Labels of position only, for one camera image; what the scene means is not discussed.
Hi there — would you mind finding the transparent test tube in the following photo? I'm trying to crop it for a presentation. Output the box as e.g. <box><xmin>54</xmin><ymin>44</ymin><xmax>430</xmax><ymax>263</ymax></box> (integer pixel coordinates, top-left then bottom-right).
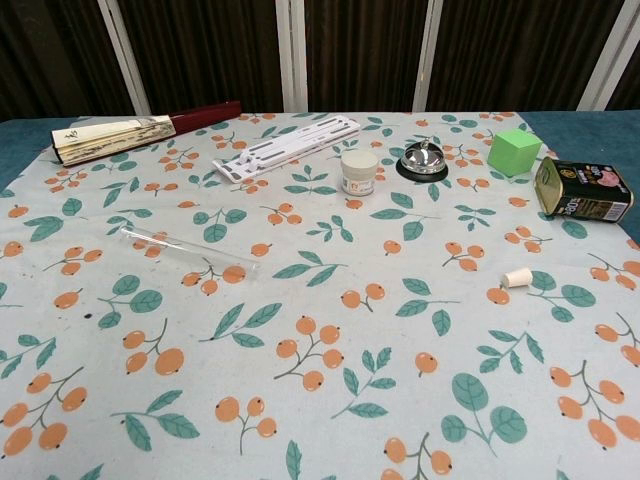
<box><xmin>118</xmin><ymin>224</ymin><xmax>262</xmax><ymax>275</ymax></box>

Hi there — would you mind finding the white stopper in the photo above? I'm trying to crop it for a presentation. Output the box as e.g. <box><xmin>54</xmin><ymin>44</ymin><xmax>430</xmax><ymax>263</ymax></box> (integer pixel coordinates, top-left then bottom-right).
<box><xmin>501</xmin><ymin>268</ymin><xmax>532</xmax><ymax>289</ymax></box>

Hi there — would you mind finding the fruit print tablecloth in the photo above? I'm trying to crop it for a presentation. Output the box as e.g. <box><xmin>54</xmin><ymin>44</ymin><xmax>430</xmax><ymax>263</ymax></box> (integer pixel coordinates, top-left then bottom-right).
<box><xmin>0</xmin><ymin>110</ymin><xmax>640</xmax><ymax>480</ymax></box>

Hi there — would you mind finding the small white jar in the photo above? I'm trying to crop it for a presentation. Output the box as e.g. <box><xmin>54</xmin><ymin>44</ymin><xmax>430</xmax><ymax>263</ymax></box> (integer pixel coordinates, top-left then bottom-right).
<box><xmin>340</xmin><ymin>150</ymin><xmax>379</xmax><ymax>196</ymax></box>

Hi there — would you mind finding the white folding laptop stand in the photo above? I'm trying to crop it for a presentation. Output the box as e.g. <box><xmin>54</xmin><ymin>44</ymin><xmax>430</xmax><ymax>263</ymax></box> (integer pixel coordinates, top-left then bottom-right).
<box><xmin>211</xmin><ymin>113</ymin><xmax>362</xmax><ymax>185</ymax></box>

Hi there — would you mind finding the silver call bell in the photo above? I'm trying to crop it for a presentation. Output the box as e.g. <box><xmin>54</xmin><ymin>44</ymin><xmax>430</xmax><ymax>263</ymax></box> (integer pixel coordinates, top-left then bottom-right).
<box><xmin>395</xmin><ymin>140</ymin><xmax>450</xmax><ymax>183</ymax></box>

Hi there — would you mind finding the green cube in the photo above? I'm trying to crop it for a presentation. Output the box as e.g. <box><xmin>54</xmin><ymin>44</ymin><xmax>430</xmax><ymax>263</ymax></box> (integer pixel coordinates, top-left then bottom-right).
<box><xmin>487</xmin><ymin>127</ymin><xmax>544</xmax><ymax>178</ymax></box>

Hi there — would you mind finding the black luncheon meat can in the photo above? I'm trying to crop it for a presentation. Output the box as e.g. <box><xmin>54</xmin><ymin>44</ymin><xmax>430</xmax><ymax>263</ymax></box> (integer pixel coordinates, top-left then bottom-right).
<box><xmin>533</xmin><ymin>156</ymin><xmax>634</xmax><ymax>223</ymax></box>

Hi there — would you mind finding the teal felt table cover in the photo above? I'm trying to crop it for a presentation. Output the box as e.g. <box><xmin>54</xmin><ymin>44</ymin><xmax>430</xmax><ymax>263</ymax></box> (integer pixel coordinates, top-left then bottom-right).
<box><xmin>0</xmin><ymin>110</ymin><xmax>640</xmax><ymax>241</ymax></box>

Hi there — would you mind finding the folding fan with red handle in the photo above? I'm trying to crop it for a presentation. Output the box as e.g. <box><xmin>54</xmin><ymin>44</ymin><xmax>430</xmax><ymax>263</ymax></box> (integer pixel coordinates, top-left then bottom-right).
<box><xmin>50</xmin><ymin>99</ymin><xmax>243</xmax><ymax>168</ymax></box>

